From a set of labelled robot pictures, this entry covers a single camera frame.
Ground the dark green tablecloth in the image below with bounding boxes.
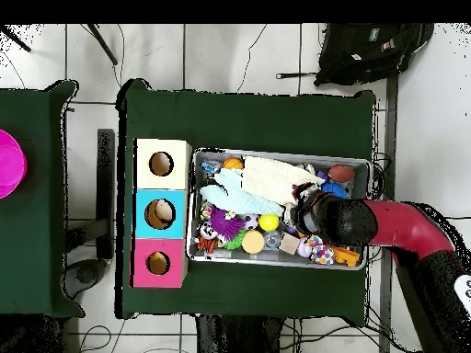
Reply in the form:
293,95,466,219
114,78,377,320
0,79,86,317

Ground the yellow ball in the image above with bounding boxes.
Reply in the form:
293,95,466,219
258,213,280,233

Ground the white toy baseball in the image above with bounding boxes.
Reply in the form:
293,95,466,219
296,236,314,258

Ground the brown toy football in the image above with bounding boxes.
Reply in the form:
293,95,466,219
327,164,357,184

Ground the orange plastic toy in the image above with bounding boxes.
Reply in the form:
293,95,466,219
332,245,361,268

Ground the silver mesh bin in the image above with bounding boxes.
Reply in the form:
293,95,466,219
186,146,373,271

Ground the cream waffle cloth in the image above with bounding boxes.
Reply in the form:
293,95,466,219
240,155,326,207

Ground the blue spiky ball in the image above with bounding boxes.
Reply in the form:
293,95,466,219
320,181,350,199

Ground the orange toy basketball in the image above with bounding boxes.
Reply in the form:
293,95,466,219
222,156,245,171

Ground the round orange sponge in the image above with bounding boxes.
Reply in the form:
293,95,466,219
241,229,265,255

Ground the pink plastic bowl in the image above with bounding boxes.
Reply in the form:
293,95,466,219
0,128,28,200

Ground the black tripod leg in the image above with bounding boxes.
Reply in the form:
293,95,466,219
86,23,119,66
0,24,32,52

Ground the black backpack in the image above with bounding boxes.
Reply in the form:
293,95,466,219
275,23,435,87

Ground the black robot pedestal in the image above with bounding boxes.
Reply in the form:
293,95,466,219
194,313,286,353

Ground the mint waffle cloth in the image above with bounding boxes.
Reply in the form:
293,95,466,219
199,167,285,217

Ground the grey metal rail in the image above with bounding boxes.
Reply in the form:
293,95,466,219
378,74,399,353

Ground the black panel on stand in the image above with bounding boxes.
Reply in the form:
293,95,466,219
62,128,116,300

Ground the purple spiky monster toy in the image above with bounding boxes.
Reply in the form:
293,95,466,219
210,207,247,242

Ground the wooden box with three holes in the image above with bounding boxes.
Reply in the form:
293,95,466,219
130,137,193,290

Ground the polka dot fabric toy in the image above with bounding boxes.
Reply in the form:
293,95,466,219
310,234,338,266

